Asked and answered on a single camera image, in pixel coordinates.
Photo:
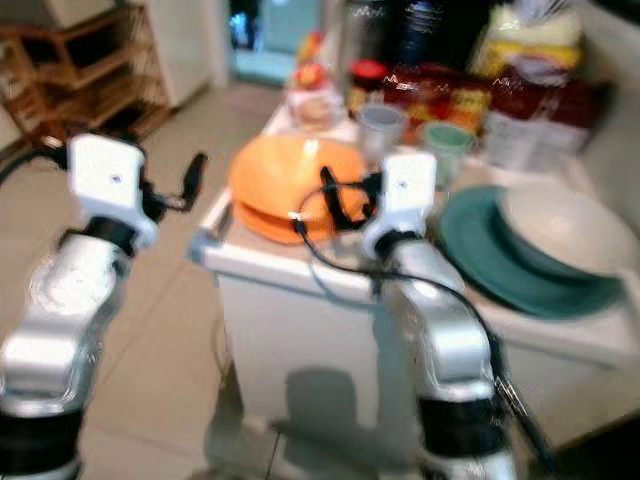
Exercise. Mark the dark jar with red lid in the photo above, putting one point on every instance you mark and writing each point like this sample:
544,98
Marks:
367,85

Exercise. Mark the orange and red bottle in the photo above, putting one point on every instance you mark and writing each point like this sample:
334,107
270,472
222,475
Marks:
311,60

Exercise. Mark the clear glass jar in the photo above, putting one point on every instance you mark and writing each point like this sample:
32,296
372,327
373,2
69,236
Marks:
315,108

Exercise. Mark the white bowl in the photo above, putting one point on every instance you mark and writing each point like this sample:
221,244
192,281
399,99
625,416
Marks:
570,230

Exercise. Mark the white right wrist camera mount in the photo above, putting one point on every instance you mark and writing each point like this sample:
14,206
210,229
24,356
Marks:
405,190

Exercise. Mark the light green cup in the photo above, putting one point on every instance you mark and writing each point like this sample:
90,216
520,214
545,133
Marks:
447,140

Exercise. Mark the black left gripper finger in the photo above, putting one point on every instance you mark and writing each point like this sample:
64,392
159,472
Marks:
195,175

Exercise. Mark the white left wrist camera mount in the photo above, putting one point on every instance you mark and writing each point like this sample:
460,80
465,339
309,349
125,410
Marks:
105,178

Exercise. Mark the white plastic container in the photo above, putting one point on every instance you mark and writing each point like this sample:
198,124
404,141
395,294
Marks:
525,142

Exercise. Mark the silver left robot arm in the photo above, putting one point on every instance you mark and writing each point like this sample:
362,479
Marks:
55,320

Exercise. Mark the brown wooden rack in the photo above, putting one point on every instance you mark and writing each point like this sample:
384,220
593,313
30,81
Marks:
90,80

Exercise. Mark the black appliance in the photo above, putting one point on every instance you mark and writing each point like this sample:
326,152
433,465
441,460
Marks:
420,30

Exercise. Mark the orange plastic bowl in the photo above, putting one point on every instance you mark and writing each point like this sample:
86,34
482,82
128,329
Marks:
275,185

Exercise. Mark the dark red snack package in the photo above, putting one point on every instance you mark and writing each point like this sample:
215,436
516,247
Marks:
545,100

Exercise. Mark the white table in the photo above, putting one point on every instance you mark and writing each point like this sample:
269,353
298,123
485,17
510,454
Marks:
290,320

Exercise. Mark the clear plastic cup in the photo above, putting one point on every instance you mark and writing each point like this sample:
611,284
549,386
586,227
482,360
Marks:
380,130

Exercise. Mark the dark green plate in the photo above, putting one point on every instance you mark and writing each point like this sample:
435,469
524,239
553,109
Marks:
500,275

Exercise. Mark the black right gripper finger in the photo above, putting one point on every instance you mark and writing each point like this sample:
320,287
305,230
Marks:
333,195

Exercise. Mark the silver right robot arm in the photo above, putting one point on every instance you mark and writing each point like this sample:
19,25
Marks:
445,330

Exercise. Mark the yellow and white bag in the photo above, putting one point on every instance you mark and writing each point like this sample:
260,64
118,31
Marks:
530,45

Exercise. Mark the red and yellow snack package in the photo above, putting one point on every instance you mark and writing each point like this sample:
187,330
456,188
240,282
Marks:
440,98

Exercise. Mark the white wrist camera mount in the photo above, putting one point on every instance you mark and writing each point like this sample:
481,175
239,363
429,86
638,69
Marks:
105,178
405,190

